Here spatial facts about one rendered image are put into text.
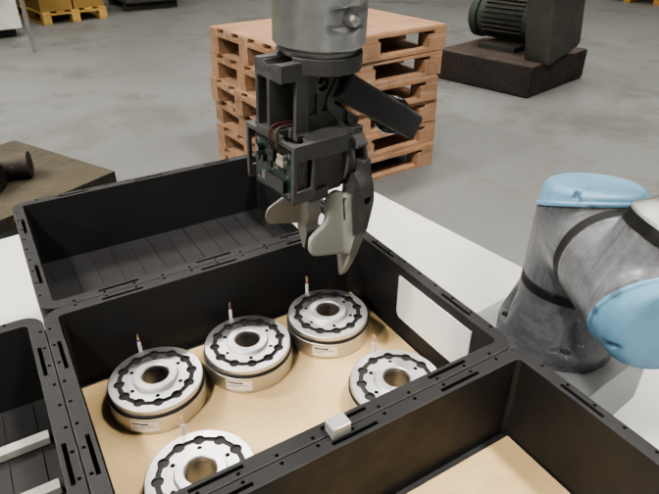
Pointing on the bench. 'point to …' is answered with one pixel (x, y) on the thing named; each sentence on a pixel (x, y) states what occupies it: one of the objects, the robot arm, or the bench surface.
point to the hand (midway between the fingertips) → (329, 246)
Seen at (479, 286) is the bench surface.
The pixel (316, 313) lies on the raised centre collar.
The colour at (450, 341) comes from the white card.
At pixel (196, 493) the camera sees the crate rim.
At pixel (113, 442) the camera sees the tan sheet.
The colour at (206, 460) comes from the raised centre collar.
